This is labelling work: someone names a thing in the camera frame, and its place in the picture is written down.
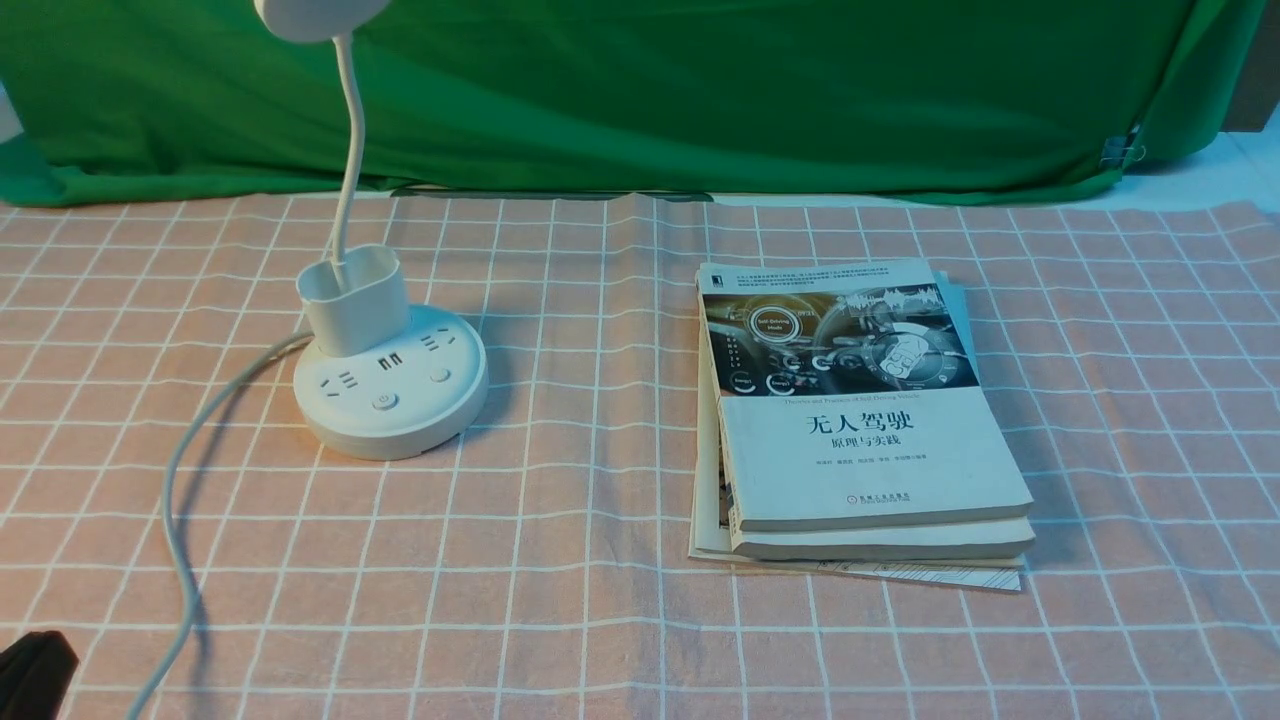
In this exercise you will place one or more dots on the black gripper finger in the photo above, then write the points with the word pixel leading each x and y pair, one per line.
pixel 36 672

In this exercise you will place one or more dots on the white desk lamp with sockets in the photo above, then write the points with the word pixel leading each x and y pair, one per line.
pixel 382 379

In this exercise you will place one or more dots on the pink checkered tablecloth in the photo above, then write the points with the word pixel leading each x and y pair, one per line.
pixel 537 567

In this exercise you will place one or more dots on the green backdrop cloth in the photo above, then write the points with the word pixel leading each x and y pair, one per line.
pixel 961 103

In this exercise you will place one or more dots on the thin bottom booklet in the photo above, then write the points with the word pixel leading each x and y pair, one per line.
pixel 710 542

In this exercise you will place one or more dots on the white top book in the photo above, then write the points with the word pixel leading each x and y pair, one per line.
pixel 850 440

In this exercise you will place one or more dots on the metal binder clip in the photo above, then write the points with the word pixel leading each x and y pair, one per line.
pixel 1122 151

